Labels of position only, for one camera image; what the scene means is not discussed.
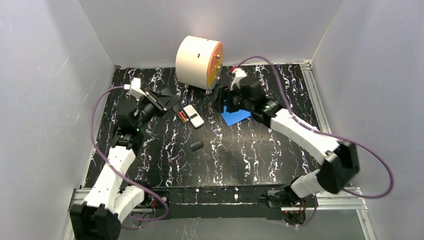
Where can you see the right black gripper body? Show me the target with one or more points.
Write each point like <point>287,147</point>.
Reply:
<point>227,101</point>

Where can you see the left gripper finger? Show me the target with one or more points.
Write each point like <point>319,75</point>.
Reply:
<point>169,93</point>
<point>174,105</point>

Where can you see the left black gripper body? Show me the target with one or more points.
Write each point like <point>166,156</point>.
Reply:
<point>157,101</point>

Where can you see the white remote control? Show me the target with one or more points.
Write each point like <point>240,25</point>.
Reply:
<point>194,117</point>

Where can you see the black battery cover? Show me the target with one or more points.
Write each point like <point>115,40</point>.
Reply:
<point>196,145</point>

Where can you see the black remote control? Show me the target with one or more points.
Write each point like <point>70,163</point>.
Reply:
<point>180,117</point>

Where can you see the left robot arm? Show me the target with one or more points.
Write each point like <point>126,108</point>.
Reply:
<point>114,196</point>

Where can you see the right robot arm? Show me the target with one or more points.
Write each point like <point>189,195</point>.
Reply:
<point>338,159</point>

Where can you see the blue foam pad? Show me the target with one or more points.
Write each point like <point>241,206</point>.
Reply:
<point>232,118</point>

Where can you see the white cylinder orange face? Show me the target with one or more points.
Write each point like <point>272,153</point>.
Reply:
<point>199,62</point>

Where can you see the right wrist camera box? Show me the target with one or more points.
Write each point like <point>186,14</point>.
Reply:
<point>238,75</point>

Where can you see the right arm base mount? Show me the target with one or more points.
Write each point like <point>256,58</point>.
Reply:
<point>278,198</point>

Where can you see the aluminium frame rail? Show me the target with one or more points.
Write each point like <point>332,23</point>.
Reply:
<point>342,200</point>

